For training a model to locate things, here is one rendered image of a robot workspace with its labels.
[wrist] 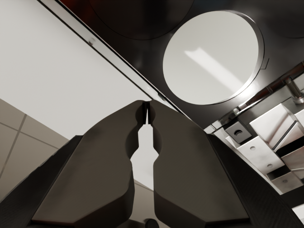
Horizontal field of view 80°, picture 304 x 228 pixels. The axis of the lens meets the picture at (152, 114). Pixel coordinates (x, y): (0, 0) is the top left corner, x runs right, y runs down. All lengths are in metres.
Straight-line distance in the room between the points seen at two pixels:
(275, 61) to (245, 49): 0.04
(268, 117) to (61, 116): 0.34
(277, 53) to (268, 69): 0.02
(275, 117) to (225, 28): 0.16
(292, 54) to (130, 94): 0.22
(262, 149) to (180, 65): 0.17
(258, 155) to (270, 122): 0.05
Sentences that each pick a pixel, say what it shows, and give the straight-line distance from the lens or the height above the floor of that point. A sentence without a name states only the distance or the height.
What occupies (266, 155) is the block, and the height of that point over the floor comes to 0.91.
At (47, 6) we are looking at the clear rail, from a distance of 0.21.
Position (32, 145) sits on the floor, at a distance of 1.80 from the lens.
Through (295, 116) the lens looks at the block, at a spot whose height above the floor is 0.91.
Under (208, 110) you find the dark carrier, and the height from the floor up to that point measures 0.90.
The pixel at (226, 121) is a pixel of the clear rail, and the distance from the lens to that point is 0.25.
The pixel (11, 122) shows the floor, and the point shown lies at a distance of 1.72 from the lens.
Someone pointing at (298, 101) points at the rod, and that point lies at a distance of 0.28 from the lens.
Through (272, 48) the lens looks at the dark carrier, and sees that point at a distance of 0.23.
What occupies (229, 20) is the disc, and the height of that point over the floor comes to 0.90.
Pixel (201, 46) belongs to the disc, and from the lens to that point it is 0.20.
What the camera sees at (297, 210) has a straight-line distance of 0.34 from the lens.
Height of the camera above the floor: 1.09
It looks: 57 degrees down
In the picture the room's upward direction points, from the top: 179 degrees counter-clockwise
